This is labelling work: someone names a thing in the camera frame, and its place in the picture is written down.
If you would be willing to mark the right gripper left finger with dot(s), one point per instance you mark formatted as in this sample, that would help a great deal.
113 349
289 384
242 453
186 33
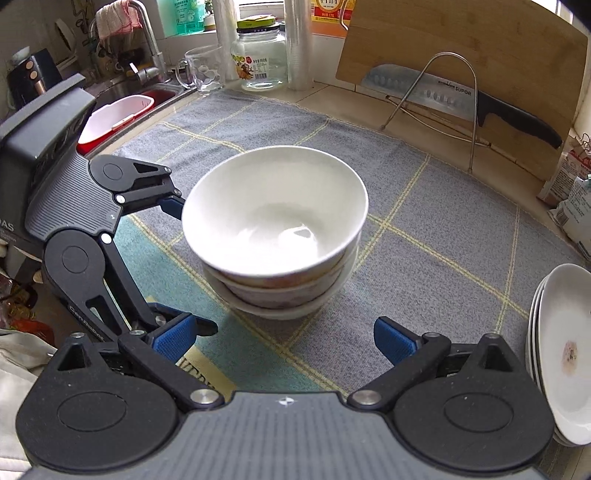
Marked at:
154 357

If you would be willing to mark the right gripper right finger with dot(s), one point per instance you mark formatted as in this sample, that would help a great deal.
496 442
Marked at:
415 360

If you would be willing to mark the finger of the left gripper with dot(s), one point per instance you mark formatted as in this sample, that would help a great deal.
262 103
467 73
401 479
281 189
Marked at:
172 206
183 323

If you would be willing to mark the plain white bowl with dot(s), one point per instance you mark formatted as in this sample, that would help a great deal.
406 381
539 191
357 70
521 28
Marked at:
287 297

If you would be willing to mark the white bowl pink flowers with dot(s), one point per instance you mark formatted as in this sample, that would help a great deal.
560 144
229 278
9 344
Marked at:
275 216

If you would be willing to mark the white plate with stain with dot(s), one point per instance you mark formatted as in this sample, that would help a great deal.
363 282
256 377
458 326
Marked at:
563 335

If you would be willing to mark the black kitchen appliance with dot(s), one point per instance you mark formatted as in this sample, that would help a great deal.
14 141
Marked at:
31 75

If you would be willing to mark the steel kitchen knife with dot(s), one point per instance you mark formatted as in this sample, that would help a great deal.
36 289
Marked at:
456 99

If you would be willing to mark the red white basin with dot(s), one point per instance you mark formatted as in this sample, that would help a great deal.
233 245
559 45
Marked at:
109 119

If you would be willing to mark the lower stacked white plate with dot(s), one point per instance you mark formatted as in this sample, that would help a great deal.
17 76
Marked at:
531 363

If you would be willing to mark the stacked white plate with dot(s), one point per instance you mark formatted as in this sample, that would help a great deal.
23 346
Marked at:
539 289
531 363

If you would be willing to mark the glass mug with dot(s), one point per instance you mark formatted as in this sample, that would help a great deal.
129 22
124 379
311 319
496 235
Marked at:
201 69

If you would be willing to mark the upper stacked white plate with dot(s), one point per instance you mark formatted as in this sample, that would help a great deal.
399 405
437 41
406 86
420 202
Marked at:
539 289

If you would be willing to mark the glass jar green lid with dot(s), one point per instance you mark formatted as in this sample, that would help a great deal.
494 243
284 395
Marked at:
259 53

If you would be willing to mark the pink rag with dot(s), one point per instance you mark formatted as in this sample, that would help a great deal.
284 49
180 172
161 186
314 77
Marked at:
116 18

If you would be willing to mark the green detergent bottle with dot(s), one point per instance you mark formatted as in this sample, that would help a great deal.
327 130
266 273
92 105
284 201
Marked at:
189 16

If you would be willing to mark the plastic wrap roll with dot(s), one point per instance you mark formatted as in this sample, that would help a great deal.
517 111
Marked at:
226 14

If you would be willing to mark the white packaged bag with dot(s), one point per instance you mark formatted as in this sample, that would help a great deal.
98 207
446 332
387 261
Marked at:
567 193

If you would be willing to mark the tall plastic cup stack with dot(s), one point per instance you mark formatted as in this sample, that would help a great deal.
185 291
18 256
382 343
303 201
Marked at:
297 16

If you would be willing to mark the orange cooking wine jug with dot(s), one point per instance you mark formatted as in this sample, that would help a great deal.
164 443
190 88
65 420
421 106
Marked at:
331 17

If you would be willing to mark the bamboo cutting board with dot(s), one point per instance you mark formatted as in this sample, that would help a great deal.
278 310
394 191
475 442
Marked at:
516 51

